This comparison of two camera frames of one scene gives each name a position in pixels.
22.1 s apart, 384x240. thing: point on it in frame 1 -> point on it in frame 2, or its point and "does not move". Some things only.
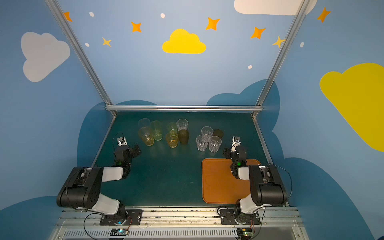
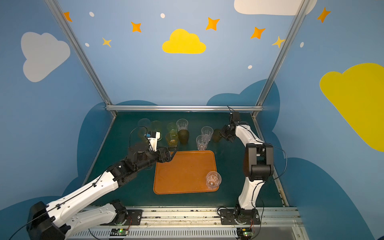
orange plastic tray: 219,185 -> 185,173
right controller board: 244,233 does not move
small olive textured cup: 218,132 does not move
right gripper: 229,151 -> 226,132
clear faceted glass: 214,143 -> 213,179
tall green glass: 156,128 does not move
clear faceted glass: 207,130 does not move
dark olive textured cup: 183,135 does not move
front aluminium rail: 83,223 does not move
